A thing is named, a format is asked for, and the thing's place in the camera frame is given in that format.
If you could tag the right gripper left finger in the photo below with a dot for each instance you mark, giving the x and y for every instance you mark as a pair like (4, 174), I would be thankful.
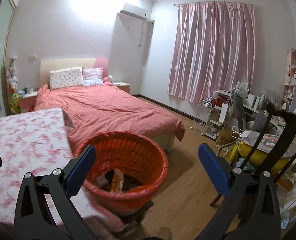
(33, 219)

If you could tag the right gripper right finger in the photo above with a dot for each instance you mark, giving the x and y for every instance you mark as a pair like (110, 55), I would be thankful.
(250, 209)

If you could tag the dark blue snack wrapper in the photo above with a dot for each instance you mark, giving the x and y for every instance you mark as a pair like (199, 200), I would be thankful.
(117, 181)

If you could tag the black woven mat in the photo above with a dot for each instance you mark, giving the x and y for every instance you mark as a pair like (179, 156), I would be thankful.
(130, 183)

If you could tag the orange trash basket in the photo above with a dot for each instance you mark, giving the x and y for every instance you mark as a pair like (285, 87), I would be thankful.
(133, 154)

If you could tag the floral pink tablecloth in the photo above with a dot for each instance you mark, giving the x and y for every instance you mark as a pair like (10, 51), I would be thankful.
(34, 142)

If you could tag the yellow bag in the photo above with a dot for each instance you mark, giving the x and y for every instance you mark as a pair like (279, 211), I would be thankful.
(259, 156)

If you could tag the green plush toy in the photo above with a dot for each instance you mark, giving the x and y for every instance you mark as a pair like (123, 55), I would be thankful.
(14, 104)

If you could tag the left pink nightstand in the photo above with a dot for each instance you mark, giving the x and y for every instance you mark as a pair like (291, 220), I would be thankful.
(27, 102)

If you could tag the pink nightstand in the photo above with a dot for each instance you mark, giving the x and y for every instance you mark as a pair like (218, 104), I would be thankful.
(122, 86)
(27, 102)

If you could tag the brown paper bag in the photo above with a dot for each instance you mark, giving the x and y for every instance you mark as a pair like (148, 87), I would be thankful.
(224, 137)

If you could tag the dark wooden stool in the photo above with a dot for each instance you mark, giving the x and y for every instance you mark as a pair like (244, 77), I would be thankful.
(134, 220)

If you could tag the cluttered white desk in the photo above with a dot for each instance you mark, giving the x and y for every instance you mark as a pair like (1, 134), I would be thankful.
(215, 126)

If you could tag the brown slipper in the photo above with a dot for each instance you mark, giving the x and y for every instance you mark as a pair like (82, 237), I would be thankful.
(164, 233)

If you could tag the cream pink headboard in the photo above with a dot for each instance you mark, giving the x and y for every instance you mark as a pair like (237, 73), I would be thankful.
(47, 66)

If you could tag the floral white pillow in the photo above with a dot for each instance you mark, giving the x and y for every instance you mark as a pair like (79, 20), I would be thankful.
(64, 78)

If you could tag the pink bed duvet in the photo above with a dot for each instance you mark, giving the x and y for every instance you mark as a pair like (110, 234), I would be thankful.
(106, 108)

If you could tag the striped pink pillow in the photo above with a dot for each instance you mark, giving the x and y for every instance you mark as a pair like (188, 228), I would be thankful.
(92, 76)

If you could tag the right pink nightstand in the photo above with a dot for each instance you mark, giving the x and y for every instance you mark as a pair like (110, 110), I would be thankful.
(122, 86)

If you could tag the pink striped curtain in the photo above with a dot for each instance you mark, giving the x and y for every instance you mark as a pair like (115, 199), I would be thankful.
(215, 48)

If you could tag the white air conditioner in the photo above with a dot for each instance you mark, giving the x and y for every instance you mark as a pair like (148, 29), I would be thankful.
(134, 11)

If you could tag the black chair frame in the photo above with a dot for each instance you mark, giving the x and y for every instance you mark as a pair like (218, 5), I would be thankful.
(275, 139)

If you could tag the white wire rack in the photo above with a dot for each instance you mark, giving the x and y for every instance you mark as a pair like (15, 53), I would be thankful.
(202, 117)

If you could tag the white wall socket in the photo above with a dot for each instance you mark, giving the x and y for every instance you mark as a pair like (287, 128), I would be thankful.
(33, 57)

